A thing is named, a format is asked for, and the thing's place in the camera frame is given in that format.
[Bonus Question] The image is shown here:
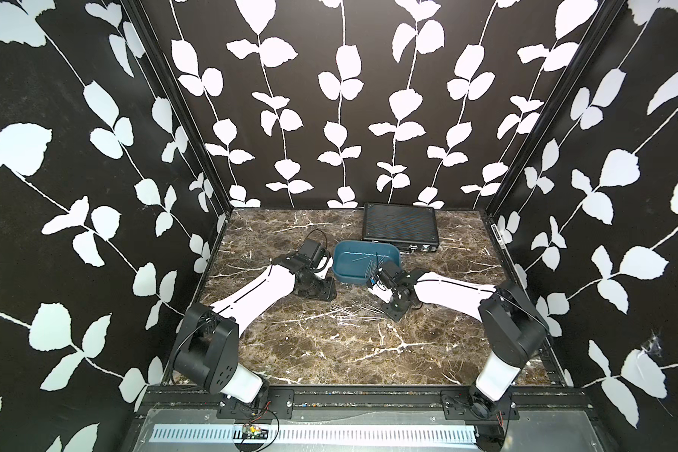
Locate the black front mounting rail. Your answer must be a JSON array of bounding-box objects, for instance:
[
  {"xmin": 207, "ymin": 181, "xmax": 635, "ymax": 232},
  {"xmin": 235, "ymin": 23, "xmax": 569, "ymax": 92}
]
[{"xmin": 137, "ymin": 385, "xmax": 593, "ymax": 424}]

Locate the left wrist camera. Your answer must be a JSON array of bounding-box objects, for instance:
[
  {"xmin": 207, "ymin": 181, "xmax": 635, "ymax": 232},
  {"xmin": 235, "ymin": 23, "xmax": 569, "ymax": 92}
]
[{"xmin": 298, "ymin": 238, "xmax": 333, "ymax": 279}]

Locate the white perforated strip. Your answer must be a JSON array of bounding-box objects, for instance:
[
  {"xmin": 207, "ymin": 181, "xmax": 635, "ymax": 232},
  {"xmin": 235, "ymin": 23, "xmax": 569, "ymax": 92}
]
[{"xmin": 149, "ymin": 424, "xmax": 478, "ymax": 447}]

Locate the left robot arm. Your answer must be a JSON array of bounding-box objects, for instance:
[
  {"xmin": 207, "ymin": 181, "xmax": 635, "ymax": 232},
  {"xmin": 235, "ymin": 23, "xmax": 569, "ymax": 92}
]
[{"xmin": 168, "ymin": 257, "xmax": 336, "ymax": 406}]

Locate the teal plastic storage box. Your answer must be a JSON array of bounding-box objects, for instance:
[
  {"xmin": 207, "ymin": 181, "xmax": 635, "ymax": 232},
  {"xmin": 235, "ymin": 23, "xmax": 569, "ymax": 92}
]
[{"xmin": 333, "ymin": 240, "xmax": 401, "ymax": 286}]

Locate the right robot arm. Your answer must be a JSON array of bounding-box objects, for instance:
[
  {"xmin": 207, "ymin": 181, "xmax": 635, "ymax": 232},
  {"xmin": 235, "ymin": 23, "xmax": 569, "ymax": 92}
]
[{"xmin": 366, "ymin": 261, "xmax": 549, "ymax": 419}]

